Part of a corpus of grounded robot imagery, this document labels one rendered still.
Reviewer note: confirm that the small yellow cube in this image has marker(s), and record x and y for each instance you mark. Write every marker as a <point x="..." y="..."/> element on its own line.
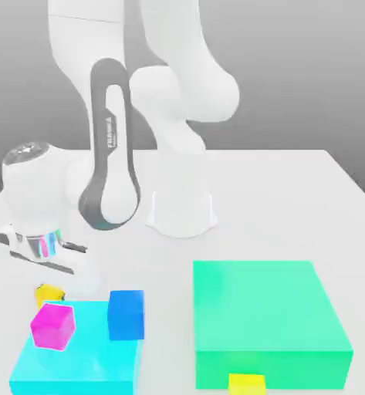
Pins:
<point x="246" y="385"/>
<point x="47" y="295"/>

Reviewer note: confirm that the large cyan box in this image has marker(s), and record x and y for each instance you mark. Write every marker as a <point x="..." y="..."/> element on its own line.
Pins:
<point x="86" y="364"/>

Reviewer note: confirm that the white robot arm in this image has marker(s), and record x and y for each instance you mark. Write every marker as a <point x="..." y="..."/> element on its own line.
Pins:
<point x="182" y="92"/>

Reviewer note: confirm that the large green box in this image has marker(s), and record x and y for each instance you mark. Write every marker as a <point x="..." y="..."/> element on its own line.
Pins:
<point x="262" y="311"/>

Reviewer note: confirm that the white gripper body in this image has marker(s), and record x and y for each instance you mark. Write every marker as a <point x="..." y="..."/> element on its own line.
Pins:
<point x="77" y="274"/>

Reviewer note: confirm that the small blue cube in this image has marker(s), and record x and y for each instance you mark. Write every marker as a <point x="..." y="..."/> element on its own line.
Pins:
<point x="126" y="314"/>

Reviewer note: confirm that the small magenta cube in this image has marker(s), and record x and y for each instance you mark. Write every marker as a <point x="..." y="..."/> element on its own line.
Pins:
<point x="52" y="327"/>

